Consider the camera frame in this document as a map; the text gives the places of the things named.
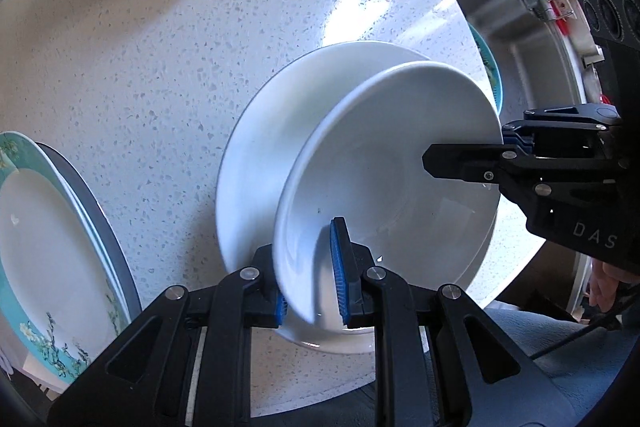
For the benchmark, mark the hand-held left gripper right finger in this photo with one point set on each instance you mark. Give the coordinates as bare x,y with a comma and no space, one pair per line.
340,277

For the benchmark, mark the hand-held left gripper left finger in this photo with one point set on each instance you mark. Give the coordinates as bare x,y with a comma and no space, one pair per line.
279,307

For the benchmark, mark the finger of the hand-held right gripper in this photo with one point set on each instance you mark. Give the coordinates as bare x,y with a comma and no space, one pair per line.
560,122
465,162

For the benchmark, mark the white bowl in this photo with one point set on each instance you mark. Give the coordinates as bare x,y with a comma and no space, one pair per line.
280,117
390,187

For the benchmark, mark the teal floral plate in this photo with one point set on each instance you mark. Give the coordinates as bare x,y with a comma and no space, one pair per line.
45,247

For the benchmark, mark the person's right hand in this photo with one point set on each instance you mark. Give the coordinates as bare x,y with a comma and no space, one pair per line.
607,287

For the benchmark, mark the stainless steel sink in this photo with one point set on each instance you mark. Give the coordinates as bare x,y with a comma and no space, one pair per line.
530,72

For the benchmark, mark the dark rimmed plate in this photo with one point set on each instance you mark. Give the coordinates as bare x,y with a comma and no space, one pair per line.
116,257

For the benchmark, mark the person's grey trousers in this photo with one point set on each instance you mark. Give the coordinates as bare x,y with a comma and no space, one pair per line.
525,337

